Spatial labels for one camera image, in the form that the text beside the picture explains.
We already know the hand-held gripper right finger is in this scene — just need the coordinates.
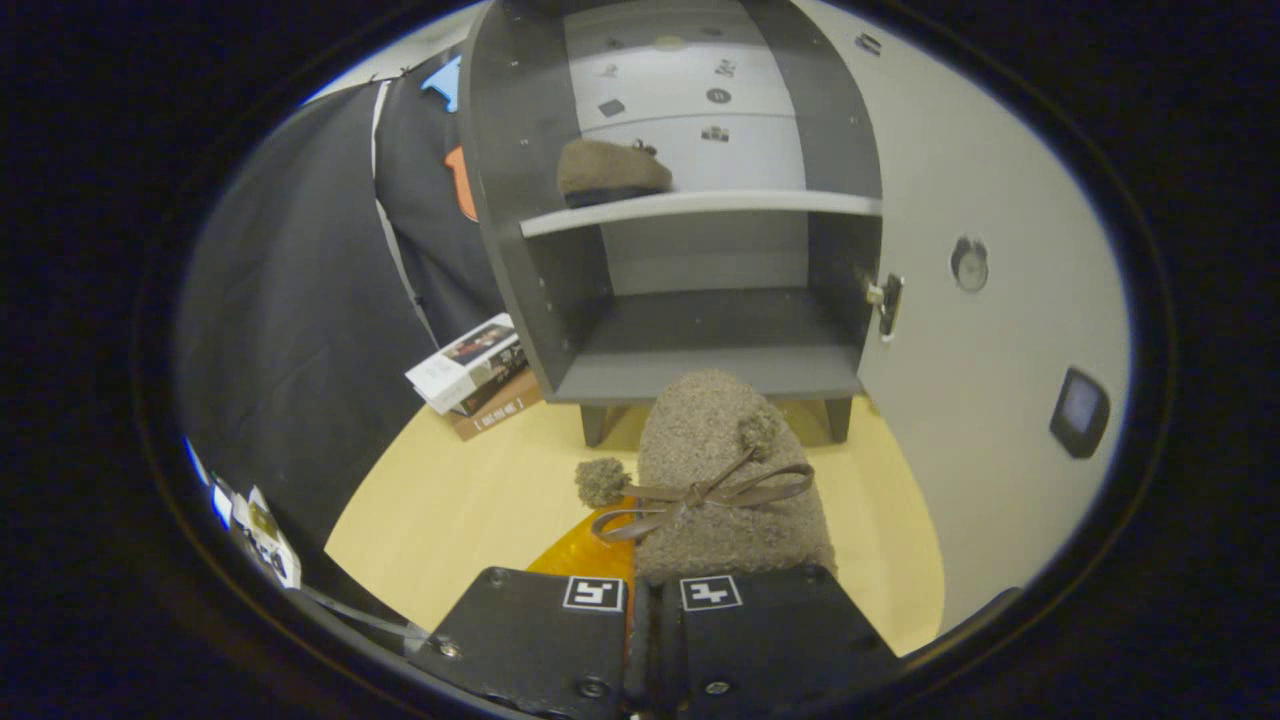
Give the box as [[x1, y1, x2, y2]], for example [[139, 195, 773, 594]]
[[650, 565, 901, 716]]

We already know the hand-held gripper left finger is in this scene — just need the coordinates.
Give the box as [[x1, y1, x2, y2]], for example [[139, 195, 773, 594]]
[[425, 505, 641, 719]]

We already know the brown fuzzy slipper shoe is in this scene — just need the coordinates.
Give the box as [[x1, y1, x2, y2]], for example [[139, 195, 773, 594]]
[[557, 138, 674, 209], [575, 370, 839, 586]]

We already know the light grey shoe cabinet door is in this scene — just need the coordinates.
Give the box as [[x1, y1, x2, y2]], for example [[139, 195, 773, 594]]
[[800, 0, 1131, 636]]

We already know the dark grey shoe cabinet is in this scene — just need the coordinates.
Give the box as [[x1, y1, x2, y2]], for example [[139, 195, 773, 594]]
[[458, 0, 886, 448]]

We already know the metal door hinge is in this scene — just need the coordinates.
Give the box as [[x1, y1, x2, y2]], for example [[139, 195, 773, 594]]
[[867, 273, 904, 338]]

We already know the grey cabinet shelf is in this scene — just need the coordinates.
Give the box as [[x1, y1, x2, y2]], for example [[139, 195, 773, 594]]
[[520, 190, 883, 239]]

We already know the brown book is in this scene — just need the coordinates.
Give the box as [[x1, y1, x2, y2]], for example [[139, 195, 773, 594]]
[[447, 368, 544, 442]]

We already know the black book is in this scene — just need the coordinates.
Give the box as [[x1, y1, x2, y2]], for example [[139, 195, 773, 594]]
[[455, 345, 529, 417]]

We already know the black backdrop cloth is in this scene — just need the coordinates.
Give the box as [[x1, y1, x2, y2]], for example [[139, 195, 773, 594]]
[[175, 50, 511, 561]]

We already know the grey cable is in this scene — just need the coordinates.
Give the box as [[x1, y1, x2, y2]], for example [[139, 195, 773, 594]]
[[300, 585, 431, 641]]

